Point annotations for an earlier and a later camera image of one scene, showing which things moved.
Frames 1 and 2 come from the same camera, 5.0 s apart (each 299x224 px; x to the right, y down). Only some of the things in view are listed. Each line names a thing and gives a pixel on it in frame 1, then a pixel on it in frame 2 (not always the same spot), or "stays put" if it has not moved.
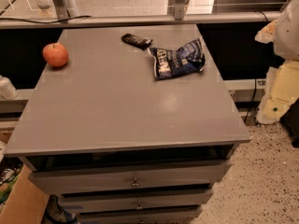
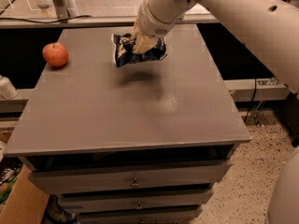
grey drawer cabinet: x=129 y=125 stays put
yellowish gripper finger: x=265 y=35 to x=154 y=21
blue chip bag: x=186 y=60 to x=124 y=54
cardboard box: x=26 y=203 stays put
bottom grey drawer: x=166 y=216 stays put
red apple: x=55 y=54 stays put
